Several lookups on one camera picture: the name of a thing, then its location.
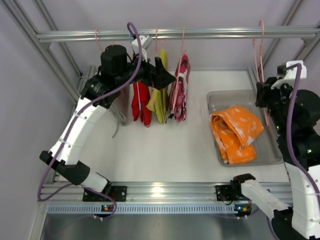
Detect pink hanger with orange trousers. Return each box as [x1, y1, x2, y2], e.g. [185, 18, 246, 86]
[251, 19, 272, 129]

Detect pink patterned trousers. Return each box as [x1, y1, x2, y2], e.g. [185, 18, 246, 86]
[167, 53, 191, 123]

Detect pink hanger with patterned trousers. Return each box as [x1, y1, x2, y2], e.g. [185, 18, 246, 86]
[172, 25, 188, 118]

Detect orange white trousers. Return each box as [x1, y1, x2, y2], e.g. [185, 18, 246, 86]
[209, 105, 264, 165]

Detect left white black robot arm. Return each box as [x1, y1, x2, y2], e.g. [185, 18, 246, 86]
[39, 44, 176, 199]

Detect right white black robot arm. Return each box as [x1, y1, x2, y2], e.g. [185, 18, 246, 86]
[230, 77, 320, 240]

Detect pink hanger with yellow trousers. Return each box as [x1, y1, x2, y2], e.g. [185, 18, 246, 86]
[152, 26, 166, 86]

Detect yellow green trousers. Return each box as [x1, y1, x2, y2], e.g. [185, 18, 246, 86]
[146, 48, 168, 124]

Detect red trousers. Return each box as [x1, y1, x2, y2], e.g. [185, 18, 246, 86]
[131, 81, 152, 128]

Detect grey trousers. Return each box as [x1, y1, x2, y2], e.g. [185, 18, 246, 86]
[109, 86, 130, 138]

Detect pink hanger far left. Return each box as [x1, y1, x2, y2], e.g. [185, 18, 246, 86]
[94, 28, 116, 53]

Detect clear plastic bin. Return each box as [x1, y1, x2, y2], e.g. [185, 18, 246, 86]
[206, 90, 283, 167]

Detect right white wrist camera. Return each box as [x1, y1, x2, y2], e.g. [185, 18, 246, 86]
[271, 60, 307, 90]

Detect right aluminium frame post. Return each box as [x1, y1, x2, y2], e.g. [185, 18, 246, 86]
[247, 0, 320, 83]

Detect aluminium frame post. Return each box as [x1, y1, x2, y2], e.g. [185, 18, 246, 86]
[0, 0, 79, 160]
[247, 0, 320, 83]

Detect aluminium hanging rail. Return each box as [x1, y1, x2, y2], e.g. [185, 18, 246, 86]
[36, 25, 320, 43]

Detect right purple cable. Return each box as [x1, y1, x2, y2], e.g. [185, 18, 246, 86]
[264, 62, 320, 240]

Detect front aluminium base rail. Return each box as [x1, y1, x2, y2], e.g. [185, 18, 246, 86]
[40, 181, 293, 204]

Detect left aluminium frame post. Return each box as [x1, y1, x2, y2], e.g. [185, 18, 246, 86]
[0, 0, 79, 160]

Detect slotted grey cable duct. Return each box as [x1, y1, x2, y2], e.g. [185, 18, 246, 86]
[47, 203, 240, 215]

